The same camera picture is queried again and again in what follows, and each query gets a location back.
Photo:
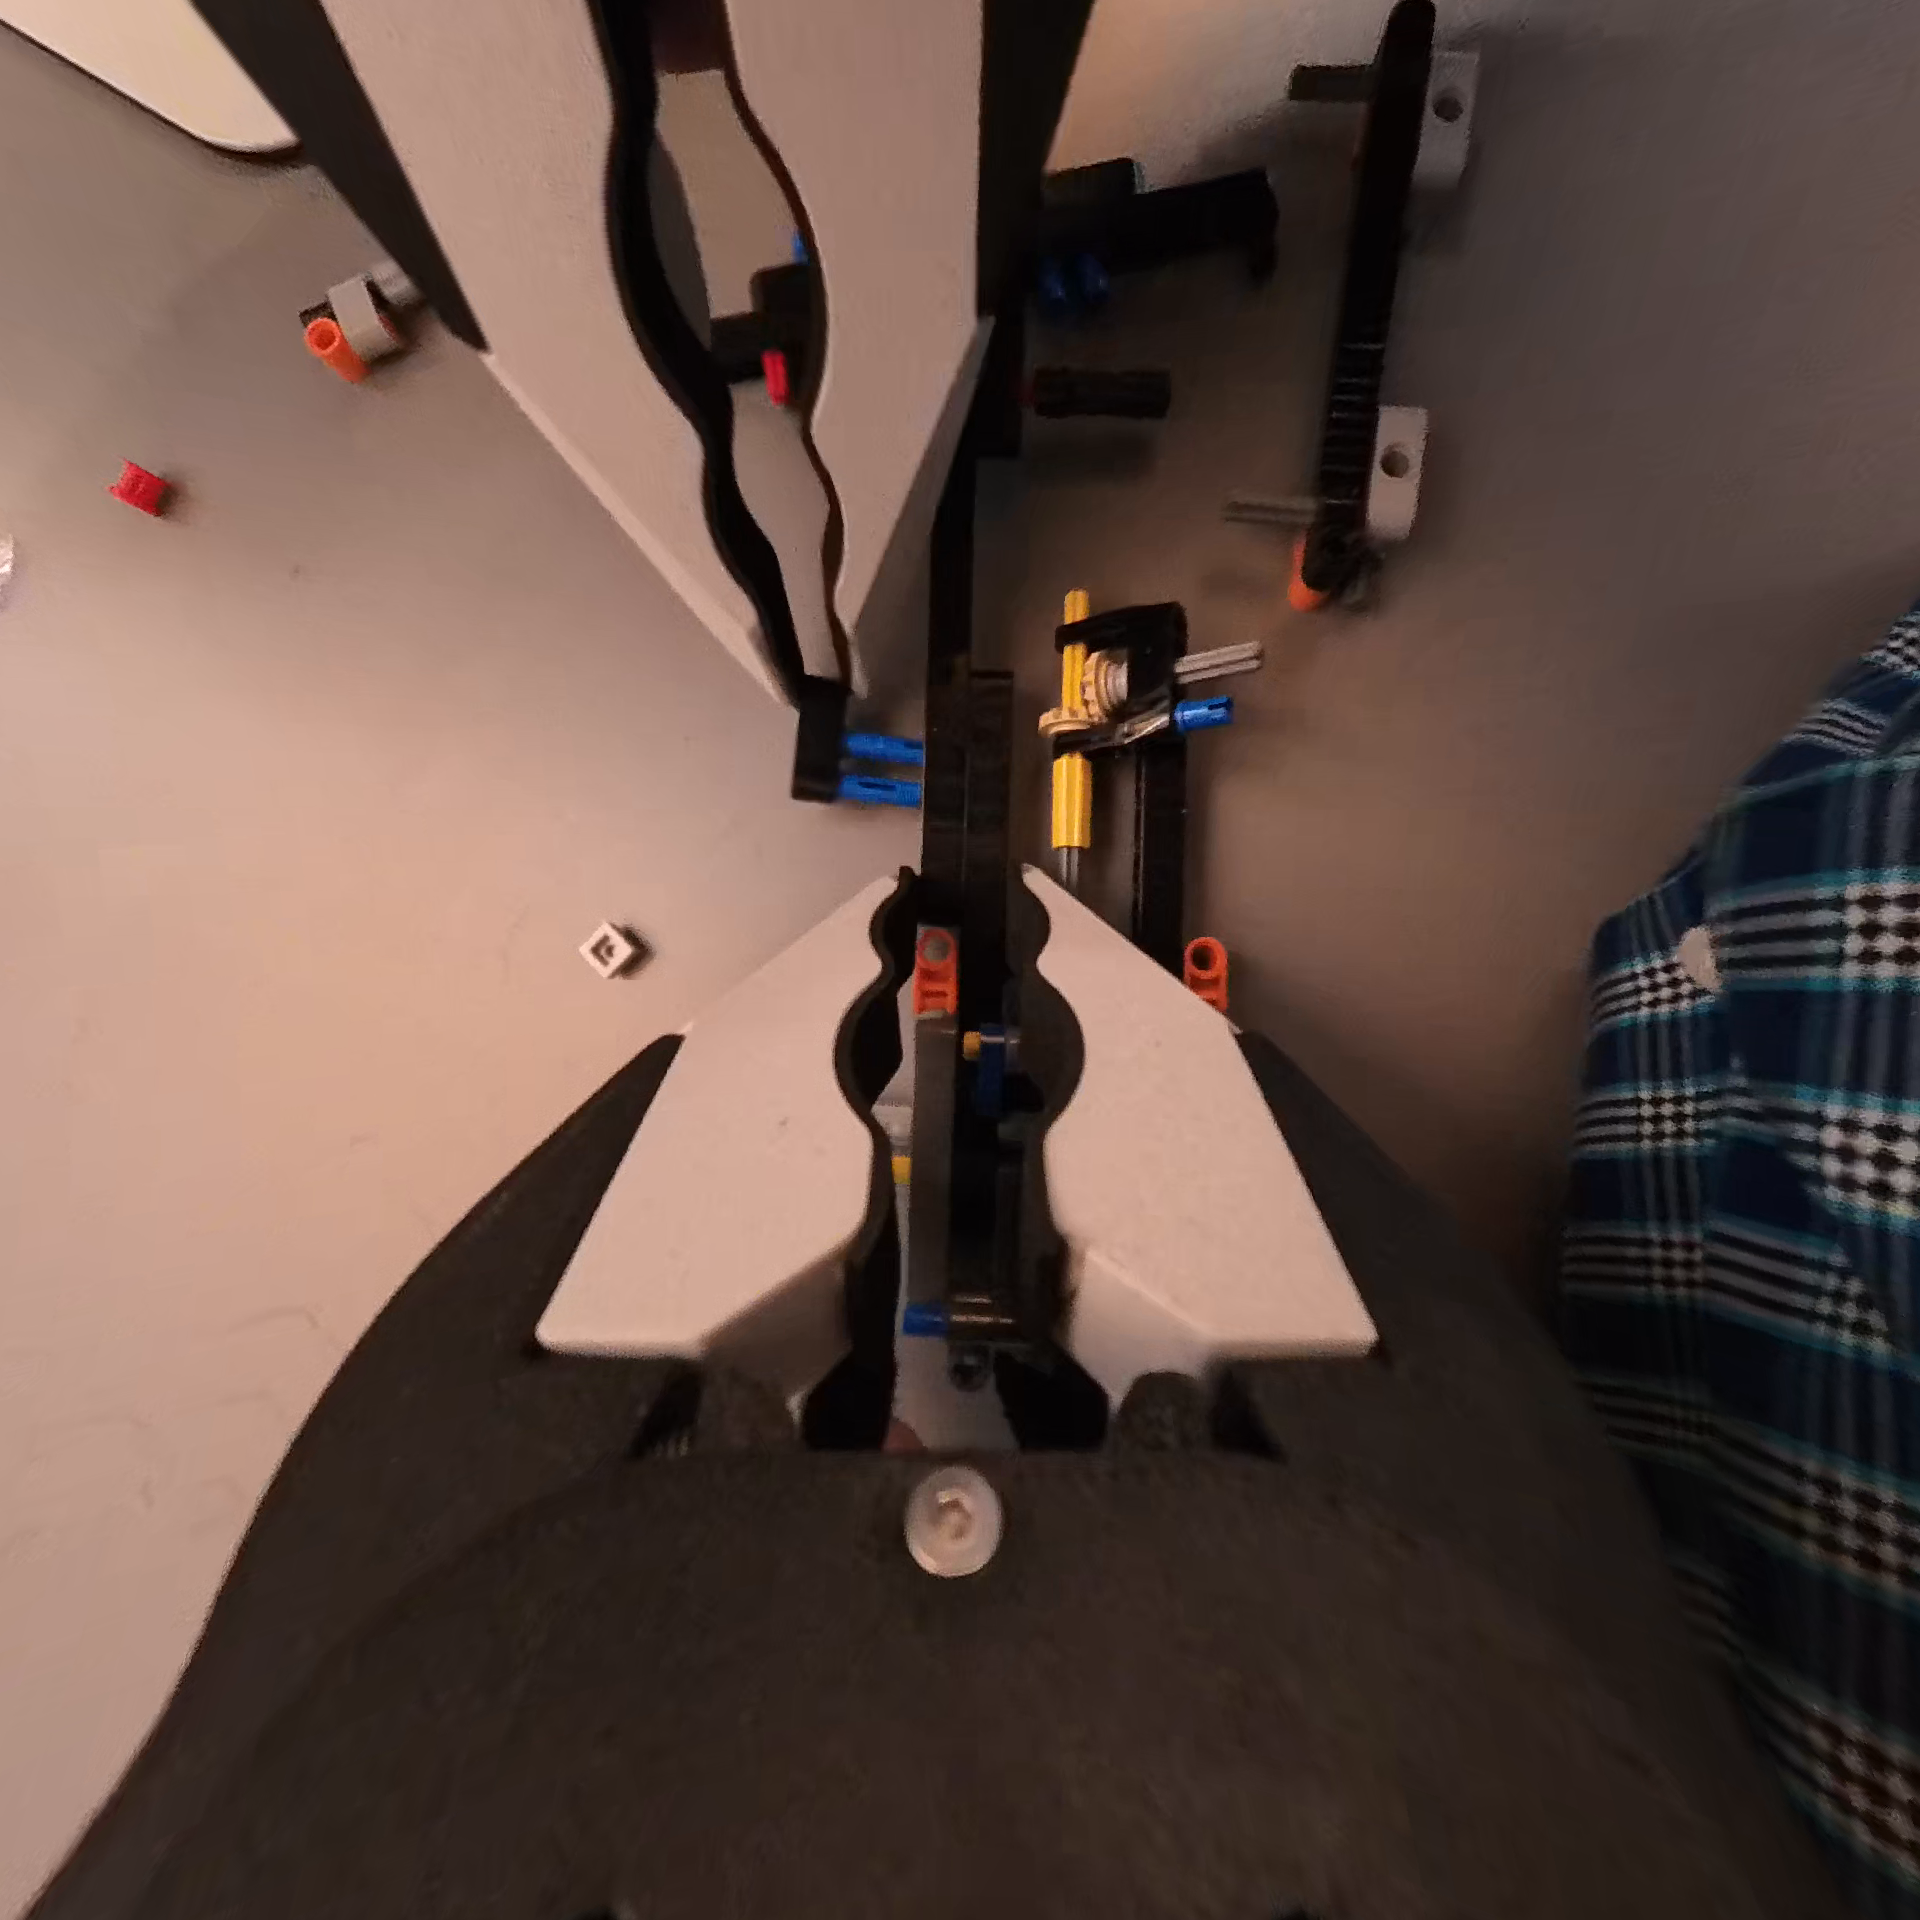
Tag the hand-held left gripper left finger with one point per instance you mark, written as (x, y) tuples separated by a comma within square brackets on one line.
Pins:
[(705, 1171)]

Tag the toy brick vehicle chassis assembly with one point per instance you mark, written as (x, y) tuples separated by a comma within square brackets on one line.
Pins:
[(966, 781)]

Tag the grey orange toy connector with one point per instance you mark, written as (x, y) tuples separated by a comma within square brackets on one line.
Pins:
[(366, 315)]

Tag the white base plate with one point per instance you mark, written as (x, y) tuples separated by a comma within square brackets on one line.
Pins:
[(136, 61)]

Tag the black toy piece blue pins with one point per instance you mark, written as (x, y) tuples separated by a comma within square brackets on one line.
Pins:
[(816, 750)]

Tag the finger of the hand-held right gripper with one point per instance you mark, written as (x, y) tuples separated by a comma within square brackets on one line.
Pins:
[(900, 225), (526, 225)]

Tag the red toy bush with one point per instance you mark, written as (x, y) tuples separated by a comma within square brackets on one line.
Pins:
[(137, 489)]

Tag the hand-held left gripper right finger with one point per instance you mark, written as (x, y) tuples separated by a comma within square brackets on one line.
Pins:
[(1201, 1186)]

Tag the small white toy stud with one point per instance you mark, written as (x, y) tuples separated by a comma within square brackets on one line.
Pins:
[(610, 948)]

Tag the black toy gear rack assembly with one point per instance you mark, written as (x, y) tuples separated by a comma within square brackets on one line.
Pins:
[(1368, 300)]

